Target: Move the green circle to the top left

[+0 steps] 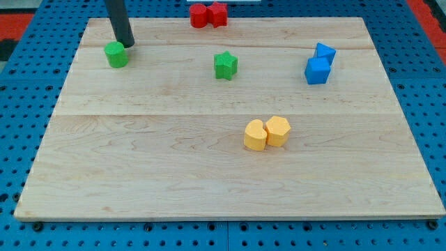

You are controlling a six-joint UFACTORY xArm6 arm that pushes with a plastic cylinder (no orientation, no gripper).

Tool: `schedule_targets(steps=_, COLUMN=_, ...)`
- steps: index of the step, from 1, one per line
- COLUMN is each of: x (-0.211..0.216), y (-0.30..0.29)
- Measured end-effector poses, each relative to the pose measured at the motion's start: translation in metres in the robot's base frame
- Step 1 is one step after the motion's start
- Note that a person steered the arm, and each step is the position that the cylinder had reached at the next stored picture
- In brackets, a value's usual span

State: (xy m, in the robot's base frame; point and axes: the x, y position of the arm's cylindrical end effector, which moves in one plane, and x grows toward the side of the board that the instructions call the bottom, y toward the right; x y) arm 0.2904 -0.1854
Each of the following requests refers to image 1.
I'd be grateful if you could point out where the green cylinder block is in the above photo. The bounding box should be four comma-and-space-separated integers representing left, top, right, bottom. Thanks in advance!
104, 41, 129, 68

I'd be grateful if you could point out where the yellow heart block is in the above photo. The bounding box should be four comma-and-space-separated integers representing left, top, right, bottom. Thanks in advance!
244, 119, 268, 151

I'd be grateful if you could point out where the light wooden board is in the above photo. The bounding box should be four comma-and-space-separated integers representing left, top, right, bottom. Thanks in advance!
15, 17, 445, 222

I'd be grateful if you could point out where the yellow hexagon block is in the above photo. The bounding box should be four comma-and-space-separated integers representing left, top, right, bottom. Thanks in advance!
266, 116, 291, 147

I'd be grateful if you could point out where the green star block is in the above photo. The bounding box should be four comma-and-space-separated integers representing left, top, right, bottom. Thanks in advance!
213, 51, 238, 80

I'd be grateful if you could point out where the blue cube block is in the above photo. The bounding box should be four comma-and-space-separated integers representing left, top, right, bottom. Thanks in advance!
305, 57, 331, 84

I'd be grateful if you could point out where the red star block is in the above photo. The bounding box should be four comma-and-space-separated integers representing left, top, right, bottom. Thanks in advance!
206, 1, 228, 28

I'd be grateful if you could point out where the red cylinder block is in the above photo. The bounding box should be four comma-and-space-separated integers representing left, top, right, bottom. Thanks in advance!
189, 3, 208, 28

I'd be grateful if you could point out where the blue triangle block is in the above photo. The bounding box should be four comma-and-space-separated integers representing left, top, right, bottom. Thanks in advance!
313, 43, 337, 66

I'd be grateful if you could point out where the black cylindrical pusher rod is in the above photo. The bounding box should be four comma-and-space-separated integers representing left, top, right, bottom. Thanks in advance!
104, 0, 134, 48

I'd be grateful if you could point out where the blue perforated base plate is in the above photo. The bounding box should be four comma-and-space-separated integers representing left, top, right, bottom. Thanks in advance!
1, 0, 445, 250

